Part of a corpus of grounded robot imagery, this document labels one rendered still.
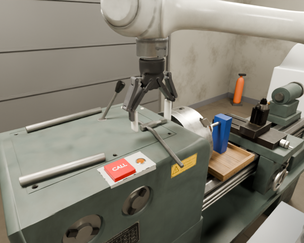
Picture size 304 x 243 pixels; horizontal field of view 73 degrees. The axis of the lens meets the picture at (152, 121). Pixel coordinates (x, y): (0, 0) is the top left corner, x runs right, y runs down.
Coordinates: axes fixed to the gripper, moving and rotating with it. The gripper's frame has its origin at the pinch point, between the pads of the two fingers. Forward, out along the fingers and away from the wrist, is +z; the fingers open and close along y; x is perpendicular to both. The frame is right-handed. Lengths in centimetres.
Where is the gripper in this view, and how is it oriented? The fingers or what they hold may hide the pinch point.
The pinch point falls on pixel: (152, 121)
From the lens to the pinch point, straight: 67.9
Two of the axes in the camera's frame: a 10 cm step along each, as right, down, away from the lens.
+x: -6.1, -3.4, 7.1
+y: 7.9, -2.6, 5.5
